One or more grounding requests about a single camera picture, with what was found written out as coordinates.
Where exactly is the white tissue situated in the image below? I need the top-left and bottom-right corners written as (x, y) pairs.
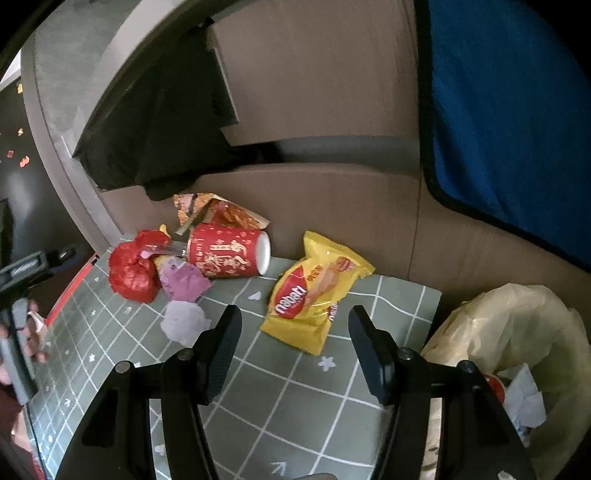
top-left (160, 301), bottom-right (211, 348)

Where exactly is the person's left hand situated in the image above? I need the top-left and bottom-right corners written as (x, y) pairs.
top-left (0, 299), bottom-right (50, 386)

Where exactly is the purple wrapper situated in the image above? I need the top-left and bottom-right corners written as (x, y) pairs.
top-left (154, 255), bottom-right (211, 302)

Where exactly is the blue towel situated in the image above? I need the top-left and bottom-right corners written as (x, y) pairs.
top-left (415, 1), bottom-right (590, 270)

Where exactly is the orange patterned snack bag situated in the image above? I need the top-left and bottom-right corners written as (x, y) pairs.
top-left (172, 193), bottom-right (270, 235)

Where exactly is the yellow nabati snack bag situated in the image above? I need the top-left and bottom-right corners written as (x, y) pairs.
top-left (260, 231), bottom-right (375, 356)

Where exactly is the beige trash bag liner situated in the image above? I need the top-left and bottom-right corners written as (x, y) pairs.
top-left (422, 284), bottom-right (590, 479)

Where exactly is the red paper cup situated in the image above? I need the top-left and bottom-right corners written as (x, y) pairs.
top-left (187, 224), bottom-right (270, 279)

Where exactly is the black towel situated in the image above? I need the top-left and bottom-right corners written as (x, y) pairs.
top-left (78, 19), bottom-right (240, 201)

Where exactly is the black refrigerator door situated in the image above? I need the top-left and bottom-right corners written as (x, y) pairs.
top-left (0, 78), bottom-right (92, 282)

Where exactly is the red plastic bag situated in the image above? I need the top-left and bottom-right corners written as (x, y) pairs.
top-left (108, 230), bottom-right (170, 303)

